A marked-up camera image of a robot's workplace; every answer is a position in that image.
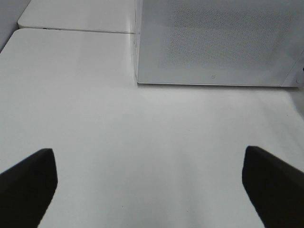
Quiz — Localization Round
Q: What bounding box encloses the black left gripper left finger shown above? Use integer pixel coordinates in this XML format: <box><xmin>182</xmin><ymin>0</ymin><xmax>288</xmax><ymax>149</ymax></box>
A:
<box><xmin>0</xmin><ymin>149</ymin><xmax>58</xmax><ymax>228</ymax></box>

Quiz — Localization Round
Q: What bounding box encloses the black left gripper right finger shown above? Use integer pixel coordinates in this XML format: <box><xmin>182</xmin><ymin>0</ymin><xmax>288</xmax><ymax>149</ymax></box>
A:
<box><xmin>242</xmin><ymin>146</ymin><xmax>304</xmax><ymax>228</ymax></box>

